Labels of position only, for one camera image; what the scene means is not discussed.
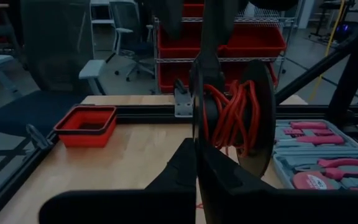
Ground red plastic bin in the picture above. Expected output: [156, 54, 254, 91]
[53, 105, 118, 149]

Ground yellow cord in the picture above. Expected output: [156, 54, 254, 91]
[308, 0, 347, 101]

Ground navy office chair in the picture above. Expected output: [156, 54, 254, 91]
[0, 0, 108, 138]

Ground silver metal mounting bracket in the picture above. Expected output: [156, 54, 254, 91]
[173, 79, 196, 118]

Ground wire rack with red bins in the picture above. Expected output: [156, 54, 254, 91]
[153, 0, 298, 94]

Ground red handled pliers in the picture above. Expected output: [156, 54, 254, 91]
[293, 157, 358, 180]

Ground red handled screwdriver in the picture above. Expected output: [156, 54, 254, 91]
[290, 121, 328, 130]
[296, 134, 345, 146]

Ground white mesh office chair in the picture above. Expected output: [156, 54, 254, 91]
[109, 0, 155, 82]

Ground grey tool kit case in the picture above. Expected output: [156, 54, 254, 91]
[271, 119, 358, 191]

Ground black aluminium table frame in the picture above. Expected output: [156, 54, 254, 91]
[0, 6, 358, 224]

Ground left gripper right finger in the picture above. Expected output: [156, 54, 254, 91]
[197, 146, 358, 224]

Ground black wire spool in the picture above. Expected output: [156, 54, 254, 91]
[191, 59, 277, 179]

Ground red wire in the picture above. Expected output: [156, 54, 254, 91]
[196, 80, 261, 210]

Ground red tape measure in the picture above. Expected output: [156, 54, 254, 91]
[291, 170, 337, 191]

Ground black angled rail bracket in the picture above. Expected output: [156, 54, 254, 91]
[25, 123, 55, 151]

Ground white shelf unit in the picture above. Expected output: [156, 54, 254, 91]
[89, 0, 117, 58]

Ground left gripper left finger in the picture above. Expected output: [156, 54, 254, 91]
[39, 139, 197, 224]

